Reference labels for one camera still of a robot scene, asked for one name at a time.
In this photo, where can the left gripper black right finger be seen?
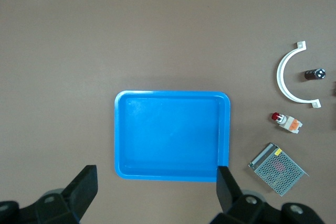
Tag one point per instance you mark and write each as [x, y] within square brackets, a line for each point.
[228, 190]

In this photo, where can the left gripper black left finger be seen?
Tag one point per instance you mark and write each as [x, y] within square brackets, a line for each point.
[81, 187]

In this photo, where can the black cylindrical capacitor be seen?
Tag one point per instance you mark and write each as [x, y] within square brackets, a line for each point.
[313, 74]

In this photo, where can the metal mesh power supply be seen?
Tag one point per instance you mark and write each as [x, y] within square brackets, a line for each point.
[278, 169]

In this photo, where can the blue plastic tray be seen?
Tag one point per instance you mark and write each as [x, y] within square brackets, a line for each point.
[170, 134]

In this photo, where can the red push button switch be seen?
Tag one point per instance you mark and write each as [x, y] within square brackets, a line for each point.
[288, 123]

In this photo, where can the white curved plastic bracket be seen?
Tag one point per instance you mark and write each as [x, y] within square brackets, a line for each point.
[280, 77]

